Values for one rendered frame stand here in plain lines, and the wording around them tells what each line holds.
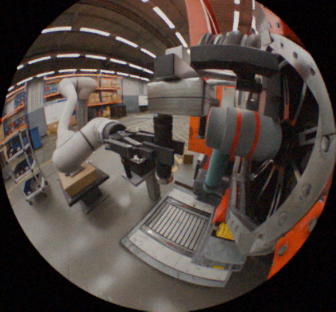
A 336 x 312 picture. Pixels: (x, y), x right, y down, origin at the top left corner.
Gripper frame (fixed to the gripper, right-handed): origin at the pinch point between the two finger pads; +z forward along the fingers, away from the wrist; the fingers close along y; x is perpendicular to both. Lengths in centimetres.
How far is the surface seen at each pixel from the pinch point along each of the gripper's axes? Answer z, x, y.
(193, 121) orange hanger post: -13, -4, -60
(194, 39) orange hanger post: -13, 64, -60
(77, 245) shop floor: -52, -83, 63
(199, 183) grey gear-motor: 3, -44, -39
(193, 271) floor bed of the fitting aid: 28, -75, 13
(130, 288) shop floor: 5, -83, 53
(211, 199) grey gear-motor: 19, -74, -53
